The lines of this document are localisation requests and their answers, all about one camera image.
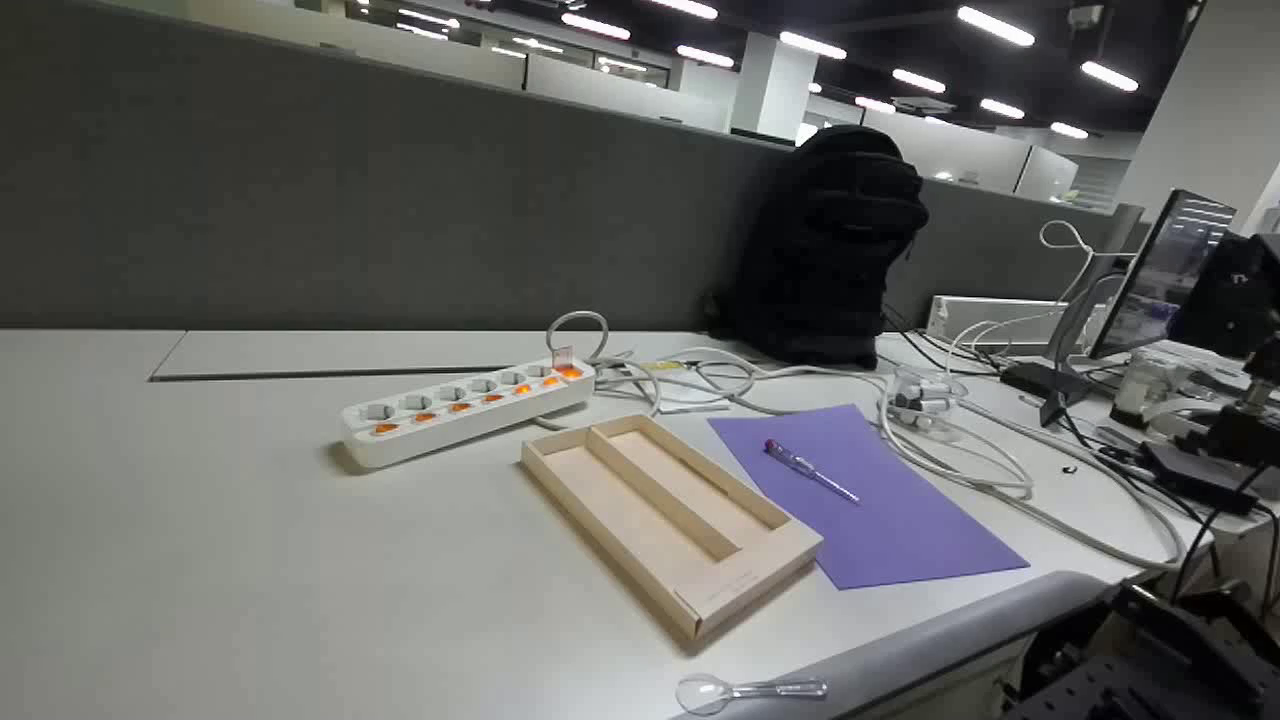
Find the purple pen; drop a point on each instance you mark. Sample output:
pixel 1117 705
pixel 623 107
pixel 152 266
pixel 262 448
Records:
pixel 807 471

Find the wooden tray with divider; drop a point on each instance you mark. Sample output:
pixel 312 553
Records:
pixel 665 522

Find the white power strip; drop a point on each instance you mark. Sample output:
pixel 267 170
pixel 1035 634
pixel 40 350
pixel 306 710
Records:
pixel 452 406

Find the black backpack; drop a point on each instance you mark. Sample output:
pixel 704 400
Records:
pixel 824 246

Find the purple paper sheet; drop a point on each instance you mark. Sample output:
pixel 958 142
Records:
pixel 883 514

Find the small clear plastic object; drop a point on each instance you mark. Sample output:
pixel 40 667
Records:
pixel 922 397

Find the white building pillar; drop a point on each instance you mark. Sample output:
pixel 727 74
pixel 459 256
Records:
pixel 773 84

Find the grey office partition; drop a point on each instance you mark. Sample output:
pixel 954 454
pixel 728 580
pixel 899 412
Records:
pixel 375 186

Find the ceiling light strip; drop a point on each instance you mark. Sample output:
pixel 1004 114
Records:
pixel 992 24
pixel 1110 79
pixel 597 24
pixel 812 45
pixel 917 82

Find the white rectangular box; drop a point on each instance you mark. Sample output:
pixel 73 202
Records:
pixel 992 322

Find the black computer monitor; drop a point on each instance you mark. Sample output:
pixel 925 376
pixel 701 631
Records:
pixel 1161 273

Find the black clamp mount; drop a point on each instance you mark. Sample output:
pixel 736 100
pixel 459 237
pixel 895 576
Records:
pixel 1223 445

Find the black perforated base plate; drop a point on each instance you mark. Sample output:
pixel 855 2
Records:
pixel 1161 667

